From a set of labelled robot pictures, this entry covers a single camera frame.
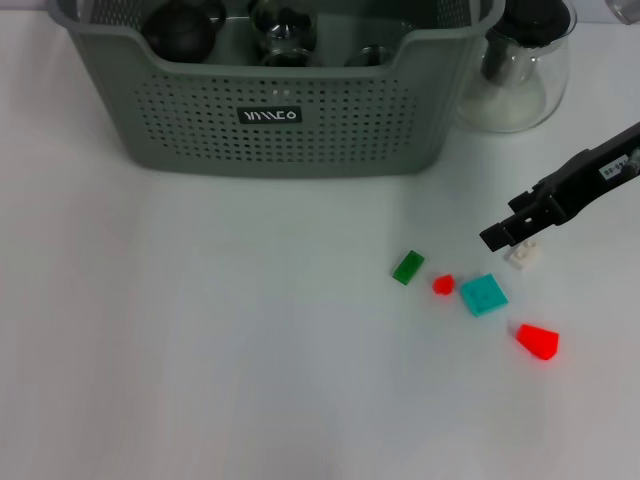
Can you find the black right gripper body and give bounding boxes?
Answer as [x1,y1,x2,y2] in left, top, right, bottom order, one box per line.
[534,121,640,226]

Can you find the dark round teapot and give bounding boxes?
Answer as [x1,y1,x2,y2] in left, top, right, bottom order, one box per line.
[142,0,226,64]

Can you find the grey-green perforated storage basket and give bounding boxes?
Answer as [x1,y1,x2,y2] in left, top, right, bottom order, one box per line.
[47,0,506,179]

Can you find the orange-red wedge toy block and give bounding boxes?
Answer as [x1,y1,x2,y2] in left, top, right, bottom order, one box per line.
[508,322,561,361]

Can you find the green rectangular toy block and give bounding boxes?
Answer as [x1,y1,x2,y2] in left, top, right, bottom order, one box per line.
[393,249,427,286]

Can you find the white two-stud toy block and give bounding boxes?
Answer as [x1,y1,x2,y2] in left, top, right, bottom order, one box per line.
[502,239,544,271]

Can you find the teal square toy plate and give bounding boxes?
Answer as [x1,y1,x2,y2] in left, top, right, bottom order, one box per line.
[459,273,510,318]

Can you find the glass carafe black lid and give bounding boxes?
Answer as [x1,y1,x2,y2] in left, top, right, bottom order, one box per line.
[454,0,571,134]

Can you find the glass teacup black holder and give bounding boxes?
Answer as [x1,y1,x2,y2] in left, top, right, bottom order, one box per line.
[248,0,317,46]
[259,43,312,69]
[344,44,397,69]

